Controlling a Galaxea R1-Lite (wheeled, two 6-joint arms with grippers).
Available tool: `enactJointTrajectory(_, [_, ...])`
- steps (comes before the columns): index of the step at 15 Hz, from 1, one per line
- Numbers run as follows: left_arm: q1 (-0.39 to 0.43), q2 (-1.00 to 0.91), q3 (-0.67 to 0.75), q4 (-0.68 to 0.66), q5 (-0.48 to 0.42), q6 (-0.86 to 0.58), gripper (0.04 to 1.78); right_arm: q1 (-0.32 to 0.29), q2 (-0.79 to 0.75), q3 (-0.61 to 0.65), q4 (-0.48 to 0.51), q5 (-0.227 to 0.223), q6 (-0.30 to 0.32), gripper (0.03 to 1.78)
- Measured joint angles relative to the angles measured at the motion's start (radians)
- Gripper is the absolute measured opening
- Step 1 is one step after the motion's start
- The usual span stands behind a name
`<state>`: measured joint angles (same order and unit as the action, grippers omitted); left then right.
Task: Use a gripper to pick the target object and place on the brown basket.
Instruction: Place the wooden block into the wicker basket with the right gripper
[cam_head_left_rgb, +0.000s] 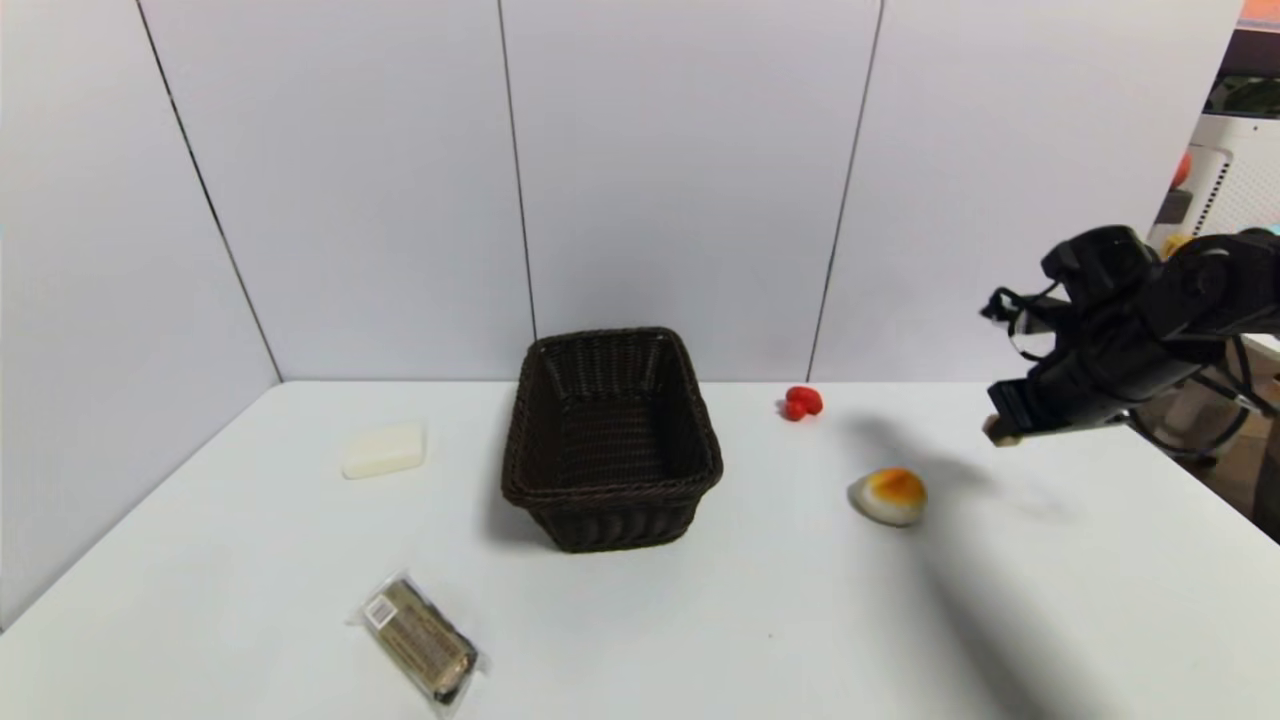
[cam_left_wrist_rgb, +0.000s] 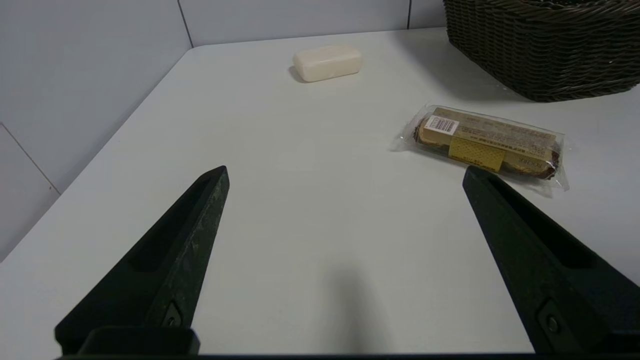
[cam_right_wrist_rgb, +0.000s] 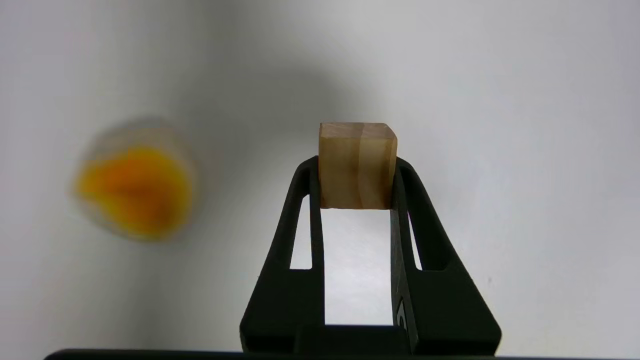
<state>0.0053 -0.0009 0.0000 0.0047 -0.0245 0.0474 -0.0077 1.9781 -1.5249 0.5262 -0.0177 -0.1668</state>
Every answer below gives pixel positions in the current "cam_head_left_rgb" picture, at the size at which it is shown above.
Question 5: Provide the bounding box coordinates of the white soap block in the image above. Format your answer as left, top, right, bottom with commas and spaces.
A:
341, 421, 428, 480

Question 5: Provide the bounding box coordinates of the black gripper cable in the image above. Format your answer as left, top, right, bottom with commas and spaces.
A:
981, 286, 1071, 363

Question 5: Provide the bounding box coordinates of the white bun with orange top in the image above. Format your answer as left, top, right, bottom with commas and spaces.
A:
849, 467, 929, 528

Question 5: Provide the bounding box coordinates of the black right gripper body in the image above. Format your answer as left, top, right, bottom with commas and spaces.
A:
986, 341, 1136, 436

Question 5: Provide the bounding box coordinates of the white pegboard panel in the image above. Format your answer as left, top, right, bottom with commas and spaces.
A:
1150, 114, 1280, 241

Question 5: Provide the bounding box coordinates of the wrapped brown snack bar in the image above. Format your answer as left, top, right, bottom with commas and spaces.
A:
348, 570, 489, 717

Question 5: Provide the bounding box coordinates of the dark brown wicker basket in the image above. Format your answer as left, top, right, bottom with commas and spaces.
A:
501, 327, 724, 554

